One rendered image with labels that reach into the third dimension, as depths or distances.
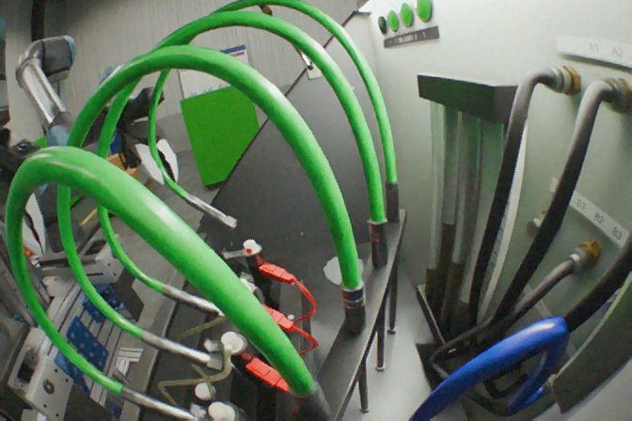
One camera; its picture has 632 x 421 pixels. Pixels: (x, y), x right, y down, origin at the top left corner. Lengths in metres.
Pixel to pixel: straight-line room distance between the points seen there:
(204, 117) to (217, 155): 0.54
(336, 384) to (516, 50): 0.30
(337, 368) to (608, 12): 0.31
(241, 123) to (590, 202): 3.62
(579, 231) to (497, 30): 0.17
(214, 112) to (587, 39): 3.62
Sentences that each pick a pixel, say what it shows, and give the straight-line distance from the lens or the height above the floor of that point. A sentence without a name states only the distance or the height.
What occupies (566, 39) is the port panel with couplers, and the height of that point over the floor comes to 1.33.
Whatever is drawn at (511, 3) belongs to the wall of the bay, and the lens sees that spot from 0.24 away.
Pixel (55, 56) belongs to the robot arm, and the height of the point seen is 1.59.
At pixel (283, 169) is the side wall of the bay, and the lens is 0.66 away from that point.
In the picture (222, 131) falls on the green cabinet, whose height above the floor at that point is 0.75.
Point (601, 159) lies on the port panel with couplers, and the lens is 0.19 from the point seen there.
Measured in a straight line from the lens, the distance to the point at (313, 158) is 0.15.
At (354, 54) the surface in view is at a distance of 0.32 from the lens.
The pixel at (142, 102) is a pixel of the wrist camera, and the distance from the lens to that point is 0.51.
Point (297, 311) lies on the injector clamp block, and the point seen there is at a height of 0.98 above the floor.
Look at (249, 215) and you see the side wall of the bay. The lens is 0.73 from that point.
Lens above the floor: 1.31
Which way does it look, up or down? 24 degrees down
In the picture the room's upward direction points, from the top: 10 degrees counter-clockwise
